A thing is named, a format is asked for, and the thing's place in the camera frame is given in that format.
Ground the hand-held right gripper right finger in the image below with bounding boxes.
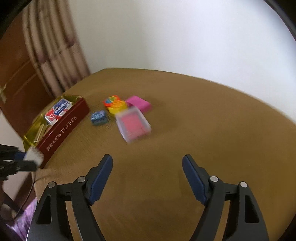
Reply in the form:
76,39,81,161
182,154,270,241

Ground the round red tape measure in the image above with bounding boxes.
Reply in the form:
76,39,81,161
103,95,121,107

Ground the purple patterned cloth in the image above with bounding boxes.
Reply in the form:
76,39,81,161
6,199,38,240

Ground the clear playing card box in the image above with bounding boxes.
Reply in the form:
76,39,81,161
44,98,73,126

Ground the clear box with pink insert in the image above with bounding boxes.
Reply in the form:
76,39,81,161
115,107,152,143

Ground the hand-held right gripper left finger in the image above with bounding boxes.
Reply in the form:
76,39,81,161
30,154,114,241

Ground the yellow striped block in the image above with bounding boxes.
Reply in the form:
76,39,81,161
108,100,127,117

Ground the beige patterned curtain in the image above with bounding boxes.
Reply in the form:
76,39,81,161
22,0,90,98

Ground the brown wooden door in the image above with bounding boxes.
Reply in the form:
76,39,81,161
0,21,63,114

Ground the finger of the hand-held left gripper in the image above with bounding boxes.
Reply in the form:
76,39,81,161
0,161,37,179
0,145,25,162

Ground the red tin box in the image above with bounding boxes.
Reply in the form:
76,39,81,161
23,94,90,168

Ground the blue candy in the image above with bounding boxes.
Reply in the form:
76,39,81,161
90,110,107,126

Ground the pink eraser block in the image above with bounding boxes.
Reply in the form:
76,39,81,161
125,95,152,113

